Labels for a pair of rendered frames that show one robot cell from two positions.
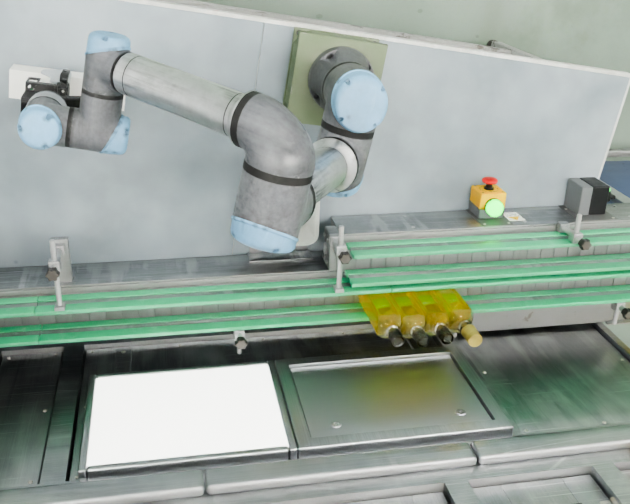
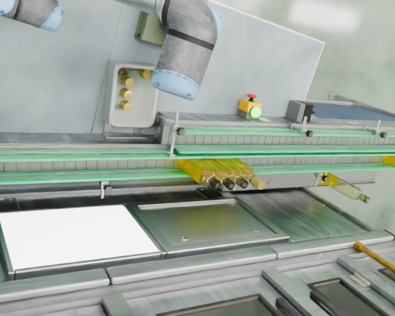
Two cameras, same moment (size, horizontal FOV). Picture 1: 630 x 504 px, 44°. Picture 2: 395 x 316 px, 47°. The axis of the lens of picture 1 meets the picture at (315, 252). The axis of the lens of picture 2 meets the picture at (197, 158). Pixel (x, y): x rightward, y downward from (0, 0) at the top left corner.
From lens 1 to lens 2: 0.52 m
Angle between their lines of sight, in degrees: 20
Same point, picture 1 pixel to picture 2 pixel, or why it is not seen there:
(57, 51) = not seen: outside the picture
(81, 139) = (28, 12)
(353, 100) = not seen: hidden behind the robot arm
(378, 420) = (209, 235)
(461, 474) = (269, 264)
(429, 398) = (234, 223)
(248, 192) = (175, 51)
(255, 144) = (184, 15)
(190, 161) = (70, 63)
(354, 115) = not seen: hidden behind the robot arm
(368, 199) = (180, 102)
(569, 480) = (327, 266)
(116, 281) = (14, 143)
